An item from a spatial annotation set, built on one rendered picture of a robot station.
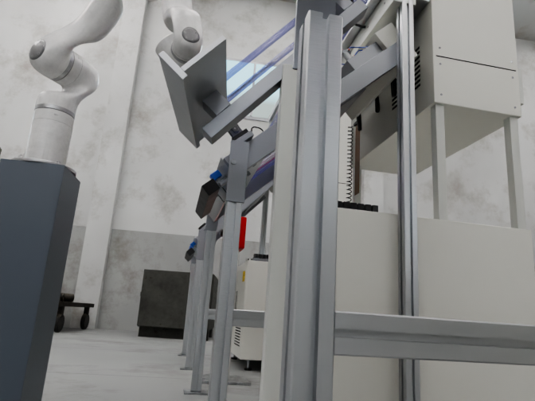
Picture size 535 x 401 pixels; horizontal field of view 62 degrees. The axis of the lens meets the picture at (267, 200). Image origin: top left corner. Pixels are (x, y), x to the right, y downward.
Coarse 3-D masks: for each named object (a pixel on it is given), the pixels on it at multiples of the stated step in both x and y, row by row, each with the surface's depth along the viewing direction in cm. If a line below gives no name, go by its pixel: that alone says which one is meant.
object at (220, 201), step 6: (222, 156) 124; (222, 162) 125; (222, 168) 129; (222, 174) 133; (222, 186) 141; (222, 192) 145; (216, 198) 158; (222, 198) 150; (216, 204) 164; (222, 204) 156; (216, 210) 170; (210, 216) 186; (216, 216) 177
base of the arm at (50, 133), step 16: (48, 112) 137; (64, 112) 140; (32, 128) 136; (48, 128) 136; (64, 128) 139; (32, 144) 134; (48, 144) 135; (64, 144) 139; (32, 160) 129; (48, 160) 131; (64, 160) 139
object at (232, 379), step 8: (240, 224) 221; (240, 232) 220; (240, 240) 219; (240, 248) 219; (208, 376) 210; (232, 376) 215; (240, 376) 217; (232, 384) 198; (240, 384) 199; (248, 384) 200
